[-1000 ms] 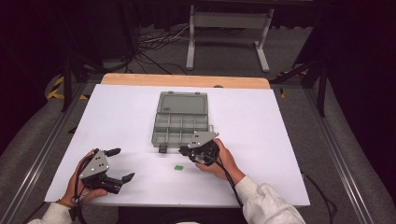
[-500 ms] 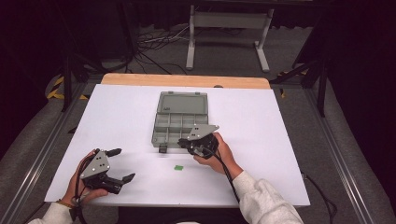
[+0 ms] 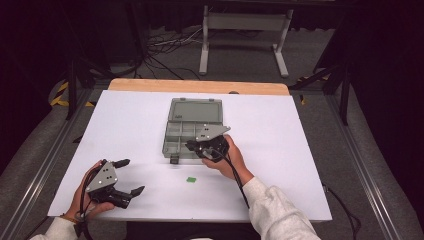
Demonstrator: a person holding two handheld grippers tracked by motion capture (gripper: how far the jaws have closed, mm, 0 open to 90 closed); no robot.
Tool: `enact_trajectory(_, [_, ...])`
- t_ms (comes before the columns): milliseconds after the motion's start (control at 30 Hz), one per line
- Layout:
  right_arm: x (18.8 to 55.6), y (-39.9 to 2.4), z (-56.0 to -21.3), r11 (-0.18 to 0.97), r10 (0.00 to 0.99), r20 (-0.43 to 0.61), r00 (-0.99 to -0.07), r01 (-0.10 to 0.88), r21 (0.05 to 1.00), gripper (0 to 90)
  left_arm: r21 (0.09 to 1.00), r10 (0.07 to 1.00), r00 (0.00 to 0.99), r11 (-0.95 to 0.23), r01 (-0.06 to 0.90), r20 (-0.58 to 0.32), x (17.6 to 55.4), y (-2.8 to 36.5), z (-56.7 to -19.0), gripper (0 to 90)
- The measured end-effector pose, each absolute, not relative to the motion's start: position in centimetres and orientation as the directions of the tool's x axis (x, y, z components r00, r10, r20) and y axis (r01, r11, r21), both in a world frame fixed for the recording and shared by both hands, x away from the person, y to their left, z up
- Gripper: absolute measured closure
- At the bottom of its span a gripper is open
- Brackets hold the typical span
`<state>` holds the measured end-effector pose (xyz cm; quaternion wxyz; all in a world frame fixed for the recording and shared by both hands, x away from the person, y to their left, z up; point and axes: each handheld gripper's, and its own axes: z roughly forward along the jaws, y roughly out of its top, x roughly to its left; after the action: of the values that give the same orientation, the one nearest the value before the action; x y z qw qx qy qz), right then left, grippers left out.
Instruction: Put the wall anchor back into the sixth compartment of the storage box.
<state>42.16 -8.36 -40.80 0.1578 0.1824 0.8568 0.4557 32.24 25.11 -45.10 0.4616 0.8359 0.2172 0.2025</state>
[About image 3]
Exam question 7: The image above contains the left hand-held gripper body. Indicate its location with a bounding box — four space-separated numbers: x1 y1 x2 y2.
85 159 133 210

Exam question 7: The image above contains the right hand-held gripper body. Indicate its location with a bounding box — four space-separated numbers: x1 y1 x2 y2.
194 123 232 164

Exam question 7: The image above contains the grey plastic compartment box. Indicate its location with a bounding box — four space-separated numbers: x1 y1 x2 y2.
162 97 225 165

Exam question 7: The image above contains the person's left hand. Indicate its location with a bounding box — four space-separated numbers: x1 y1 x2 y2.
64 159 116 223

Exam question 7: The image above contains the person's right hand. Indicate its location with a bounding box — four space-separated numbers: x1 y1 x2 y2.
201 134 255 186

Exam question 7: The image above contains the wooden table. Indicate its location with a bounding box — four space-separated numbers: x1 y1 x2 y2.
108 78 290 97

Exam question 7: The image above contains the white board sheet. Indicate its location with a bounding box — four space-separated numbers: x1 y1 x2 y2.
47 89 333 223

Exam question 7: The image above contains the person's dark lap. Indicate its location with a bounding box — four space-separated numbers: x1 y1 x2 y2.
124 220 258 240

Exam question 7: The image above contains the black tripod stand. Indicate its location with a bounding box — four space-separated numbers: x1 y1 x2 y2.
63 49 141 121

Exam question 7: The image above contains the yellow black hazard tape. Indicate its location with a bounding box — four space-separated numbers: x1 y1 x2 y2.
49 81 96 108

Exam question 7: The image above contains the grey metal stand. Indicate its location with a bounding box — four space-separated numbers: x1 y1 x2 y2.
198 4 294 78

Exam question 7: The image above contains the black metal stand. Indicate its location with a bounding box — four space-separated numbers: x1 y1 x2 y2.
288 59 351 127

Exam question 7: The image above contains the right hand-held gripper black cable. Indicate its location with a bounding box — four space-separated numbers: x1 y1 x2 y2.
208 148 251 209

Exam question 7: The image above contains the hand-held gripper black cable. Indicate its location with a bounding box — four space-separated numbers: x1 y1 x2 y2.
208 148 251 209
74 163 101 240

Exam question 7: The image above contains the left hand-held gripper black cable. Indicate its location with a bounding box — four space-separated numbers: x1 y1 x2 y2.
74 163 101 240

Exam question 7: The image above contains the aluminium floor rail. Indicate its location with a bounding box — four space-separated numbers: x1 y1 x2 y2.
324 94 406 240
0 88 98 240

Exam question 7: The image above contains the bundle of floor cables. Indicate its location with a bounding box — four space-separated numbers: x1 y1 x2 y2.
144 26 204 81

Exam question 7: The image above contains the black floor cable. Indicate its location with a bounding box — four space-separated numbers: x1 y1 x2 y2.
321 183 363 240

